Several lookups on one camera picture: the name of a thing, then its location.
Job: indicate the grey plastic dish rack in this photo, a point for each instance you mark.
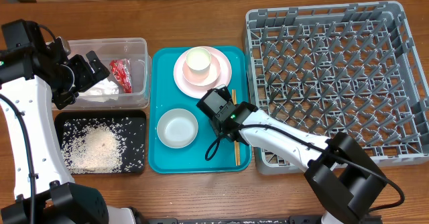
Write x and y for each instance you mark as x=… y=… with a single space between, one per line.
x=350 y=68

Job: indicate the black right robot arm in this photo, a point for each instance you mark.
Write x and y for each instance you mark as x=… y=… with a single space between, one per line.
x=343 y=177

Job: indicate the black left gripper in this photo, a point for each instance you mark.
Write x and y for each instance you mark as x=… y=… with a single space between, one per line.
x=87 y=77

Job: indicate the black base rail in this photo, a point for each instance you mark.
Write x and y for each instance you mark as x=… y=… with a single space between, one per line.
x=296 y=219

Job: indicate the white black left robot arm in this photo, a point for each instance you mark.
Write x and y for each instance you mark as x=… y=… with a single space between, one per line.
x=37 y=77

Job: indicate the red snack wrapper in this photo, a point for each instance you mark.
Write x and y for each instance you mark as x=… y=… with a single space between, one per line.
x=121 y=71

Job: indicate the black flat tray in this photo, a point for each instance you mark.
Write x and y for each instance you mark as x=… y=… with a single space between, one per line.
x=134 y=163

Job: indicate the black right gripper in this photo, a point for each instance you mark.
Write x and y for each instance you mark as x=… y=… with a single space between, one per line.
x=214 y=121

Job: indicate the white napkin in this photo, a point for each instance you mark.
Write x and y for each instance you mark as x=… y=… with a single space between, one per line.
x=103 y=91

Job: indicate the clear plastic waste bin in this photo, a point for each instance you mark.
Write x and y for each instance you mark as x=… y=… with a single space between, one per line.
x=133 y=49

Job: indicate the teal plastic serving tray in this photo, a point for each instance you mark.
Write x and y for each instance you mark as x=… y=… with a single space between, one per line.
x=165 y=96

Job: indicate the pink round plate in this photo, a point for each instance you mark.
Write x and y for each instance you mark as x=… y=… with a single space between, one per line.
x=196 y=91

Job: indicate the grey bowl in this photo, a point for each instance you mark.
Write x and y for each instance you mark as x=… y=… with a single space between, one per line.
x=177 y=128

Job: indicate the white rice heap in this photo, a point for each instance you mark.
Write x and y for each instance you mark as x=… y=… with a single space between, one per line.
x=97 y=148

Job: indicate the pale green cup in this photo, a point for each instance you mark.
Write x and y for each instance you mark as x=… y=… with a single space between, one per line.
x=198 y=60

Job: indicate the wooden chopstick right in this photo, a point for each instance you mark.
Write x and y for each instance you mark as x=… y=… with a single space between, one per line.
x=238 y=150

